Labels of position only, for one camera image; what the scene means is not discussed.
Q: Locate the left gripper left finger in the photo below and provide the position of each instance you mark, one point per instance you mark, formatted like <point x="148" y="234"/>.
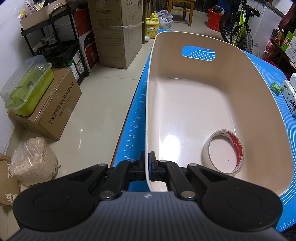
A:
<point x="127" y="175"/>

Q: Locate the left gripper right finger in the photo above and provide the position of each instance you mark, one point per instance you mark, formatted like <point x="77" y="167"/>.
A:
<point x="172" y="175"/>

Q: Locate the white tape roll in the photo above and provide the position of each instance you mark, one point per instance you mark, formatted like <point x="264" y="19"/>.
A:
<point x="223" y="152"/>

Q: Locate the beige plastic storage bin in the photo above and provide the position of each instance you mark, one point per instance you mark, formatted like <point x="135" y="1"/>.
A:
<point x="198" y="85"/>

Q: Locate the green round tin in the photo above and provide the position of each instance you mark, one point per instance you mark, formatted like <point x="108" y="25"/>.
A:
<point x="275" y="88"/>

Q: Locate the floor cardboard box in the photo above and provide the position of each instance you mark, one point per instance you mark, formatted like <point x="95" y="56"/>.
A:
<point x="55" y="107"/>

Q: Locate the bag of grain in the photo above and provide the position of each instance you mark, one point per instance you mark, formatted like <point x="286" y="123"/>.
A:
<point x="34" y="162"/>

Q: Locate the brown paper bag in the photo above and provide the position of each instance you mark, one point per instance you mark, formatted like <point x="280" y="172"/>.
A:
<point x="9" y="185"/>

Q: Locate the green clear lid container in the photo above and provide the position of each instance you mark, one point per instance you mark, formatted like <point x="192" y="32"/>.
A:
<point x="25" y="88"/>

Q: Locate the lower large cardboard box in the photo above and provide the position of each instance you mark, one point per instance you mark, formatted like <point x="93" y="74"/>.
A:
<point x="117" y="28"/>

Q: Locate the yellow detergent jug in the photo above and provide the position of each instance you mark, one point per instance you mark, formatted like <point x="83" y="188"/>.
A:
<point x="152" y="25"/>

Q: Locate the black metal shelf rack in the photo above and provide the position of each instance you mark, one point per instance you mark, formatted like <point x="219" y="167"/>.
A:
<point x="56" y="39"/>

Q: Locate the plastic bag on floor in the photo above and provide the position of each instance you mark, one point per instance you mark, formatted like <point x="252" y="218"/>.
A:
<point x="165" y="19"/>

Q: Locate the tissue box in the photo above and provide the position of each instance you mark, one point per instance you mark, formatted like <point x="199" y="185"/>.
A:
<point x="288" y="90"/>

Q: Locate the green black bicycle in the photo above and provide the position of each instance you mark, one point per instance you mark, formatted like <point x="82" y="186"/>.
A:
<point x="234" y="27"/>

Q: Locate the red bucket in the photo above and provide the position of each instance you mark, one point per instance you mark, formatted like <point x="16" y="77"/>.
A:
<point x="214" y="16"/>

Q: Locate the wooden chair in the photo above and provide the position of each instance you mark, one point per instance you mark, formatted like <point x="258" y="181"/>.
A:
<point x="186" y="6"/>

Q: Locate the white refrigerator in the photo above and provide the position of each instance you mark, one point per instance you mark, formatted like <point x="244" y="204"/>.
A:
<point x="263" y="26"/>

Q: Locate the green white carton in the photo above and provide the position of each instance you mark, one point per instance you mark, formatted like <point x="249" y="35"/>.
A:
<point x="288" y="46"/>

